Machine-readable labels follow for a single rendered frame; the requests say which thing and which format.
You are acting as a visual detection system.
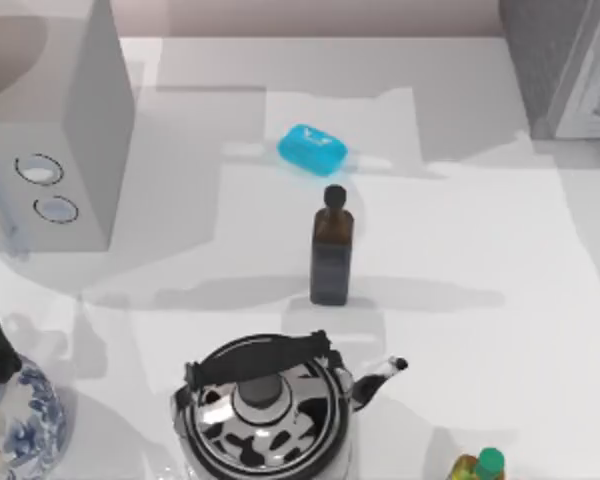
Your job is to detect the pale blue microwave knob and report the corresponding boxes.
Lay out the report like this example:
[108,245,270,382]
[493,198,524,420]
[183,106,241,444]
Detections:
[33,195,79,224]

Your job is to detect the white microwave knob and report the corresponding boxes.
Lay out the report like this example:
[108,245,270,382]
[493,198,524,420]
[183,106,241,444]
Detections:
[14,153,64,187]

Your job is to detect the dark brown square bottle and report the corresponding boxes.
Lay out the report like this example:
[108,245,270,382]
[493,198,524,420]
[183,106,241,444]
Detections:
[309,184,356,307]

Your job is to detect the blue soap bar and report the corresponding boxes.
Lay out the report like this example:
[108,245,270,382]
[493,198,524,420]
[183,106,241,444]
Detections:
[276,123,350,179]

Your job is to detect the yellow bottle with green cap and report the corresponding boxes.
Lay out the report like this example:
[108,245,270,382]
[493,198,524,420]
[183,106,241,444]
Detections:
[450,447,507,480]

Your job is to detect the grey cabinet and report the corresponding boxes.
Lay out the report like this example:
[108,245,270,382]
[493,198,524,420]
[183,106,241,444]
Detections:
[499,0,600,141]

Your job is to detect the chrome kettle with black handle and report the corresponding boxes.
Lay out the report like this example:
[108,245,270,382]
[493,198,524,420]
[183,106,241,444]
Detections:
[169,329,410,480]

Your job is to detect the pale microwave oven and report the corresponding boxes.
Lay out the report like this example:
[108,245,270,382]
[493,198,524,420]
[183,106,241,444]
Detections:
[0,0,135,254]

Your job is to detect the blue and white porcelain vase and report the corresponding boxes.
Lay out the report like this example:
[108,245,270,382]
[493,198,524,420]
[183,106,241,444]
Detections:
[0,352,69,480]

